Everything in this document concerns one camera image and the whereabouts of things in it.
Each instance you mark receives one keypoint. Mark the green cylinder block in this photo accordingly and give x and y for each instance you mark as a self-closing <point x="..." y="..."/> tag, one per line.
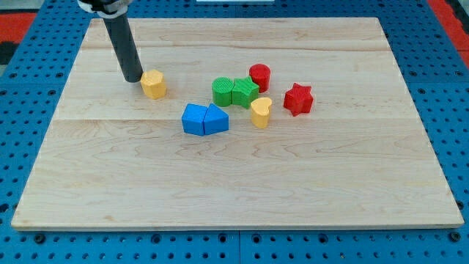
<point x="222" y="91"/>

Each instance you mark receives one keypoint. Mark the blue cube block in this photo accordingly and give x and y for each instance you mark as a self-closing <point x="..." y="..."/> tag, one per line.
<point x="193" y="119"/>

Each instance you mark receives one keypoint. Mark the blue triangle block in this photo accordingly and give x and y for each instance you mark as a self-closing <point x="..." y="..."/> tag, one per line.
<point x="215" y="120"/>

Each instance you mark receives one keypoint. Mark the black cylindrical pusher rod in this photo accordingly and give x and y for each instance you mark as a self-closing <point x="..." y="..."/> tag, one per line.
<point x="121" y="38"/>

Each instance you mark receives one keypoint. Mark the yellow heart block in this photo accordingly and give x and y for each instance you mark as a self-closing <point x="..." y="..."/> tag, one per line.
<point x="260" y="112"/>

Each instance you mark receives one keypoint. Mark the red cylinder block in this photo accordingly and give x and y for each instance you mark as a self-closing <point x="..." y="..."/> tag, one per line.
<point x="260" y="75"/>

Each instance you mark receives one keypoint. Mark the yellow hexagon block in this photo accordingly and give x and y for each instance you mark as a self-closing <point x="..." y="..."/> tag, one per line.
<point x="153" y="84"/>

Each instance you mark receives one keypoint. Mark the green star block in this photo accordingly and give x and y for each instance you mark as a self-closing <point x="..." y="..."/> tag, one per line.
<point x="244" y="92"/>

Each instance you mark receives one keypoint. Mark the wooden board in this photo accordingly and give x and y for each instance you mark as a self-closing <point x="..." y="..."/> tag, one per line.
<point x="115" y="160"/>

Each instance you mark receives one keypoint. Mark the red star block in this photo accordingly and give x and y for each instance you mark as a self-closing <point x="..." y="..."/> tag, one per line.
<point x="299" y="99"/>

